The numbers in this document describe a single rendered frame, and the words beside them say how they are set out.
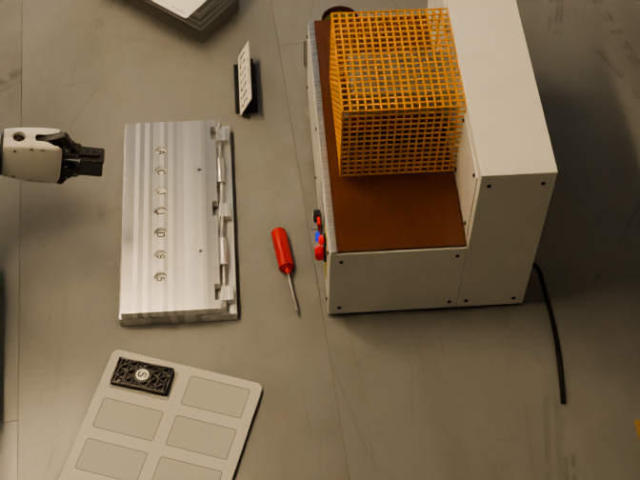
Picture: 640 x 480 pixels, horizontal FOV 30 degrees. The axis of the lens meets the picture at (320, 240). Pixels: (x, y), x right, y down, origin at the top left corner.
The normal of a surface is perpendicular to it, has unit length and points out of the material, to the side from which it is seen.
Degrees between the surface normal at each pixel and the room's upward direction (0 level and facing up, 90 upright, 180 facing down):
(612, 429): 0
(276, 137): 0
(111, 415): 0
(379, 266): 90
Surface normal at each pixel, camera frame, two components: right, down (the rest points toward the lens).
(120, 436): 0.01, -0.58
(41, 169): 0.13, 0.82
